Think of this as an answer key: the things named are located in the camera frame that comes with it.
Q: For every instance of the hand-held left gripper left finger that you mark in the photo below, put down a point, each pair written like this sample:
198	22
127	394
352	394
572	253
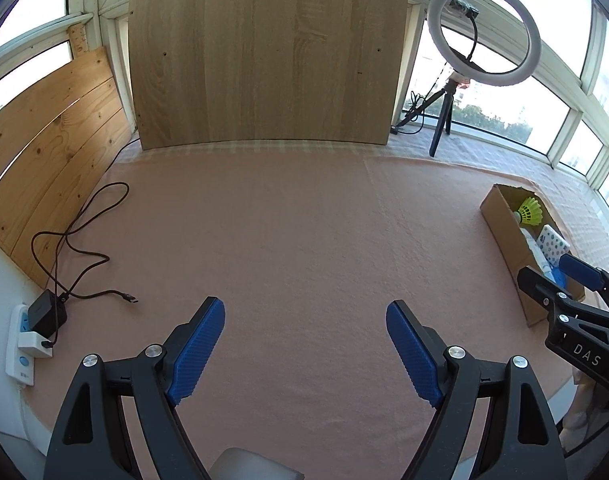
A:
197	350

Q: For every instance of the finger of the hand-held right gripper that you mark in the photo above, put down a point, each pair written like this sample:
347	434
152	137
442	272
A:
539	285
582	270

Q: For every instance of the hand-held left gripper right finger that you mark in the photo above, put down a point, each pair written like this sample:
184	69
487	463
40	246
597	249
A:
414	355

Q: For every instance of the white sunscreen tube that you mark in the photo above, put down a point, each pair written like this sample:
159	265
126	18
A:
534	250

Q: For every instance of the patterned tissue pack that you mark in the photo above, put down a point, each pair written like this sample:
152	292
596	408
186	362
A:
552	245

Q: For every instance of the brown cardboard box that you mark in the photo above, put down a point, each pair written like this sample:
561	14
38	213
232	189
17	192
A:
509	250

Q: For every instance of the yellow plastic shuttlecock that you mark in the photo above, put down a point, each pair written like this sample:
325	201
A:
532	212

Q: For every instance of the person's right hand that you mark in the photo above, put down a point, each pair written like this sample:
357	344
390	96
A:
582	410

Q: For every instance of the grey rounded object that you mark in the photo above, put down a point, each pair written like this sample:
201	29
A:
254	467

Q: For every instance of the pale checked cloth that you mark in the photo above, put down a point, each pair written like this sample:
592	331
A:
484	152

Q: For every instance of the black power adapter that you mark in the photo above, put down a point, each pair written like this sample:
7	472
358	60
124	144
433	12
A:
44	312

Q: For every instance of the white power strip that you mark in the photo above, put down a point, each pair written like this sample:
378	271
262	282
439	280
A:
19	360

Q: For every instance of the black tripod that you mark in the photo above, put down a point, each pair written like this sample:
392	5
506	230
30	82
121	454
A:
439	130

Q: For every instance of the pine slat panel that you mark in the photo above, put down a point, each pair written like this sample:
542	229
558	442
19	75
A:
49	150

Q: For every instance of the light wooden board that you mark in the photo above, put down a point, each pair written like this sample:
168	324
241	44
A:
264	60

